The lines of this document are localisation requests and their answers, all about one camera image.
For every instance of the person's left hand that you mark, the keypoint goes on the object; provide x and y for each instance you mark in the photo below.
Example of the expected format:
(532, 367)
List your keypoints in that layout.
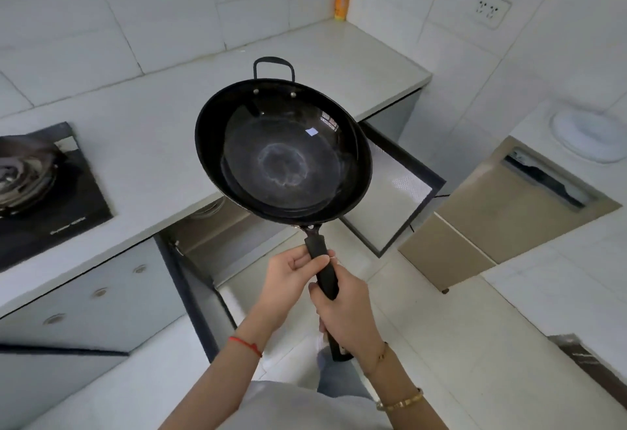
(279, 287)

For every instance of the open dark-edged cabinet door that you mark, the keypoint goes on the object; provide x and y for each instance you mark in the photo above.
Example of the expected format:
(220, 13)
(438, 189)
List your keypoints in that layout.
(201, 297)

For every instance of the person's left thumb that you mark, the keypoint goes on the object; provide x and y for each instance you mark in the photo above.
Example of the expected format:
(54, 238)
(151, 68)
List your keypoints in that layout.
(308, 262)

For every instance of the person's blue jeans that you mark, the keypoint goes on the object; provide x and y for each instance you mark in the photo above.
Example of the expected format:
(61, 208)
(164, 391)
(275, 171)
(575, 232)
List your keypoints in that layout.
(340, 378)

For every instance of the person's left forearm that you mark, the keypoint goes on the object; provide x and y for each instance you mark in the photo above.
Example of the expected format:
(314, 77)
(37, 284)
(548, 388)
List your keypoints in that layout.
(215, 385)

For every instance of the open cabinet door, patterned panel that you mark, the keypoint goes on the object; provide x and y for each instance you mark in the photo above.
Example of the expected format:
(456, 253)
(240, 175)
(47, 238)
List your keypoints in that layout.
(397, 189)

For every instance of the person's right forearm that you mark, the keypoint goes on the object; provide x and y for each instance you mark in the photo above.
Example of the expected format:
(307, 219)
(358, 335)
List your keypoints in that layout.
(406, 395)

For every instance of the person's right thumb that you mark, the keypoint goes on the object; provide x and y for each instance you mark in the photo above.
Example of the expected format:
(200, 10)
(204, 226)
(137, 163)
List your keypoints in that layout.
(316, 294)

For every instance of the white wall socket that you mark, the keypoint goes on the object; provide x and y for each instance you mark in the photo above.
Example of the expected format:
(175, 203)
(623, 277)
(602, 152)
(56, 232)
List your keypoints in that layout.
(492, 8)

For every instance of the round white plate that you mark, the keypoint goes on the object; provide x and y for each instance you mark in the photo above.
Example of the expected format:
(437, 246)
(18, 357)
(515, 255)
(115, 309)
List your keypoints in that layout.
(590, 135)

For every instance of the black glass gas stove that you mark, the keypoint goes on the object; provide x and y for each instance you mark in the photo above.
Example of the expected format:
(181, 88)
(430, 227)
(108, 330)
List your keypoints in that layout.
(63, 219)

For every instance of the person's right hand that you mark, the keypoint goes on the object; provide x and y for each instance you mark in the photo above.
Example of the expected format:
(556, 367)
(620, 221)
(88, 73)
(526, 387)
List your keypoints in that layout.
(350, 314)

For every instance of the gold bangle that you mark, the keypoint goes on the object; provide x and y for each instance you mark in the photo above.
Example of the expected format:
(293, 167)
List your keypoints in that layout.
(401, 402)

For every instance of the grey cabinet front with knobs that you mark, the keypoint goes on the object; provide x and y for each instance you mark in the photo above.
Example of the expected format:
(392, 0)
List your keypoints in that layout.
(88, 297)

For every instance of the beige cabinet appliance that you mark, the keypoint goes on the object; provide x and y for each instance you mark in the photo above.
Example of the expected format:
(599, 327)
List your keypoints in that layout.
(499, 219)

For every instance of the black stove burner grate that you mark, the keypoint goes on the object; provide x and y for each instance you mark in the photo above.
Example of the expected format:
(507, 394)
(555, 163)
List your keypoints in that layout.
(24, 175)

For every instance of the metal bowl inside cabinet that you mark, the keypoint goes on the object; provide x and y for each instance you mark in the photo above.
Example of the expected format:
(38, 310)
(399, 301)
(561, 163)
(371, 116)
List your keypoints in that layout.
(208, 209)

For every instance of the person's white shirt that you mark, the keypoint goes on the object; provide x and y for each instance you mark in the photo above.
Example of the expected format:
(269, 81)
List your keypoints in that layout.
(294, 407)

